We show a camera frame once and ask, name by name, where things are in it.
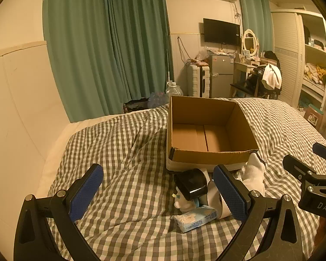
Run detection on small white toy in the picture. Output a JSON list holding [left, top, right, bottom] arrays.
[[173, 189, 200, 212]]

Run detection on brown cardboard box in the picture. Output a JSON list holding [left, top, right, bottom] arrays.
[[166, 96, 259, 172]]

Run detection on white cloth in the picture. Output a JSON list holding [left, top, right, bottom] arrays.
[[261, 63, 283, 90]]

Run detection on white dressing table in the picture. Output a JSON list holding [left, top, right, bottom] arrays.
[[232, 58, 264, 93]]

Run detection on grey checked blanket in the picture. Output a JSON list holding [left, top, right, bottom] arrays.
[[45, 97, 326, 261]]

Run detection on wooden chair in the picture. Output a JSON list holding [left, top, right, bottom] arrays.
[[230, 65, 282, 99]]

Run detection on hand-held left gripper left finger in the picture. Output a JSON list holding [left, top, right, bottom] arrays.
[[13, 164, 104, 261]]

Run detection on black wall television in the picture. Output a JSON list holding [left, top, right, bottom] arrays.
[[203, 18, 241, 46]]

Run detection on pale blue tissue packet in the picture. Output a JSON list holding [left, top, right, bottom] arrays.
[[171, 204, 218, 233]]

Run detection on white plastic bottle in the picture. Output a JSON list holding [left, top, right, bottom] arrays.
[[205, 169, 232, 219]]

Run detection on small silver fridge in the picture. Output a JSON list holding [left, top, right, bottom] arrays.
[[210, 54, 234, 98]]

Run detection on crumpled plastic wrap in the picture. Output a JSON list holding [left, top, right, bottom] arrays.
[[195, 46, 211, 64]]

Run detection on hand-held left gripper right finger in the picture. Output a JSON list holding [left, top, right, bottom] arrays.
[[213, 164, 311, 261]]

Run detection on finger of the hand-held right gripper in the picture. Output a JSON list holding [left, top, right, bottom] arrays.
[[312, 142, 326, 167], [283, 154, 320, 186]]

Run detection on black glossy case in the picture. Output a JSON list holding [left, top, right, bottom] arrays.
[[174, 169, 210, 201]]

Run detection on large clear water bottle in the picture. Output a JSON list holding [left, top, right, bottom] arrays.
[[166, 81, 184, 97]]

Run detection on clear plastic bag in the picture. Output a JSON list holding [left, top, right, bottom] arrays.
[[147, 92, 170, 109]]

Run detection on white suitcase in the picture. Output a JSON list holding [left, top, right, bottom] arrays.
[[187, 63, 210, 98]]

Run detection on small patterned box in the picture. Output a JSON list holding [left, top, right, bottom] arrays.
[[304, 105, 324, 131]]

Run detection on white oval mirror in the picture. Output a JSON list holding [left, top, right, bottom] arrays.
[[242, 29, 260, 58]]

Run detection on white sock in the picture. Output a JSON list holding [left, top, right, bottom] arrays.
[[235, 152, 267, 197]]

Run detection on black clothing pile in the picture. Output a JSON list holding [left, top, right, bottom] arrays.
[[246, 65, 267, 88]]

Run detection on narrow green curtain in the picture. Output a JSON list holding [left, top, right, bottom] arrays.
[[238, 0, 274, 53]]

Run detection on black floor bag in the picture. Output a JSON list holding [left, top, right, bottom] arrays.
[[123, 98, 150, 114]]

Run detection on hanging wall cables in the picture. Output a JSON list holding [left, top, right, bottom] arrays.
[[177, 35, 191, 64]]

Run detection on wide green curtain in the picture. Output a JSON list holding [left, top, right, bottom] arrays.
[[43, 0, 113, 123], [107, 0, 175, 101]]

